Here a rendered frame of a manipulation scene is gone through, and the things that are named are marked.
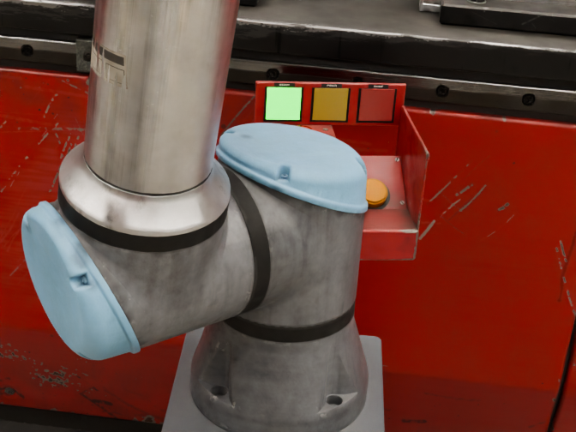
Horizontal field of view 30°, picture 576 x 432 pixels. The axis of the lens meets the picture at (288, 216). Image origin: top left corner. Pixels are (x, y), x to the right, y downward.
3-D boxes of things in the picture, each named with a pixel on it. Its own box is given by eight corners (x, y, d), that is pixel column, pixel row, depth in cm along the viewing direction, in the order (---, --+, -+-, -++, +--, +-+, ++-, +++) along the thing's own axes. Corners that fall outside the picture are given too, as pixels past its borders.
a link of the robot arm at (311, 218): (388, 301, 87) (407, 148, 81) (252, 351, 79) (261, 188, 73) (299, 239, 95) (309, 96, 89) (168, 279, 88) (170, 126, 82)
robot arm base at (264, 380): (367, 451, 85) (379, 347, 81) (178, 435, 86) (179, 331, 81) (366, 344, 99) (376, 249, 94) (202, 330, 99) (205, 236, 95)
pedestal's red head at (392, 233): (259, 261, 134) (266, 129, 126) (249, 203, 148) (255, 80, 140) (416, 261, 136) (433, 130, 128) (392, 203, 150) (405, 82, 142)
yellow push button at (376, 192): (357, 211, 139) (360, 203, 137) (355, 185, 141) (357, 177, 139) (386, 211, 140) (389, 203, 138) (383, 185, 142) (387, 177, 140)
